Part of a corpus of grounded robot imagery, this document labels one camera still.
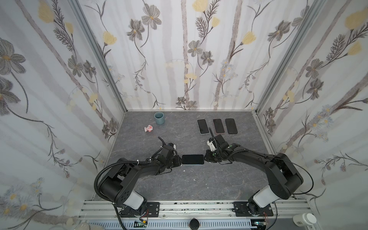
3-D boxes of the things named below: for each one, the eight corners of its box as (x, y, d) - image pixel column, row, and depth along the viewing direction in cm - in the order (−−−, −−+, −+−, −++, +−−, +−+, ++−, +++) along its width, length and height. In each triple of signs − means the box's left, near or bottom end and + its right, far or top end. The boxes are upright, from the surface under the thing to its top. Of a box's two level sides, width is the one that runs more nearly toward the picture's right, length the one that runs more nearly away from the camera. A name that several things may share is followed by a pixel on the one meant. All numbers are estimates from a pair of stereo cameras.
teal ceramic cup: (154, 124, 114) (153, 118, 109) (156, 117, 119) (154, 111, 113) (164, 124, 114) (163, 118, 109) (165, 117, 119) (164, 111, 113)
